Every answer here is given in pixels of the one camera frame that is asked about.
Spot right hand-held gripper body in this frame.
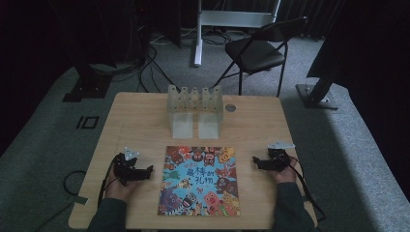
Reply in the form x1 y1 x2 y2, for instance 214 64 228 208
265 139 296 173

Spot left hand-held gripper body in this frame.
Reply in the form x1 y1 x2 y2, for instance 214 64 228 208
113 146 147 187

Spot colourful picture book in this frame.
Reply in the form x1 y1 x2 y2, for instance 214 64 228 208
157 145 242 218

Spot person's right hand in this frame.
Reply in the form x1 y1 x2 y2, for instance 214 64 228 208
269 157 300 185

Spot person's left hand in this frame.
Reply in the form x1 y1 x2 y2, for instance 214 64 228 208
103 167 143 204

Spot grey tape piece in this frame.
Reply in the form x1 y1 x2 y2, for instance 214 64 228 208
66 194 89 206

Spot black tape floor marks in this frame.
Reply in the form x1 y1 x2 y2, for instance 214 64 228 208
74 115 101 131

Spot clear acrylic book rack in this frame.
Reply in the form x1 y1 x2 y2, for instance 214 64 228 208
166 84 224 140

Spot black folding chair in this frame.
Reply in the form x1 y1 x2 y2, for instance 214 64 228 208
211 16 309 98

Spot dark curtain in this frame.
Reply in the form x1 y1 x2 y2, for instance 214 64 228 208
278 0 344 41

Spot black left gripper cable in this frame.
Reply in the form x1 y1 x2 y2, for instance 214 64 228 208
97 157 121 209

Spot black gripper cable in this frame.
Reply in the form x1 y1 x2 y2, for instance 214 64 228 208
97 157 121 209
287 156 328 223

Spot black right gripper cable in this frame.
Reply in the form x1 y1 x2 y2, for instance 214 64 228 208
287 156 328 223

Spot black floor cable loop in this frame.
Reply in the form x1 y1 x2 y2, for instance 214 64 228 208
62 169 88 197

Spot black stand with base plate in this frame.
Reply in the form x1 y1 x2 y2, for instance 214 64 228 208
295 57 343 111
62 61 113 103

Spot black floor cables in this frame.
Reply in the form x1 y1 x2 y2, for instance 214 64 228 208
136 43 182 95

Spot white metal desk frame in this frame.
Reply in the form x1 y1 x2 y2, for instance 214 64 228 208
192 0 282 68

